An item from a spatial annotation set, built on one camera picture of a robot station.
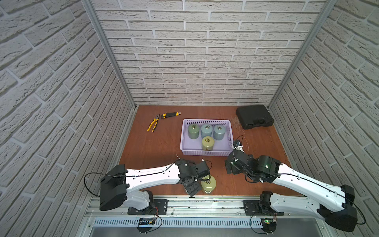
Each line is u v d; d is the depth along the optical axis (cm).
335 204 40
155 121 109
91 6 70
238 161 52
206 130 95
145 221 73
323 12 71
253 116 113
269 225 69
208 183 74
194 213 74
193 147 97
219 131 95
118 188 40
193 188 66
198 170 58
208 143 89
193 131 97
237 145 63
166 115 112
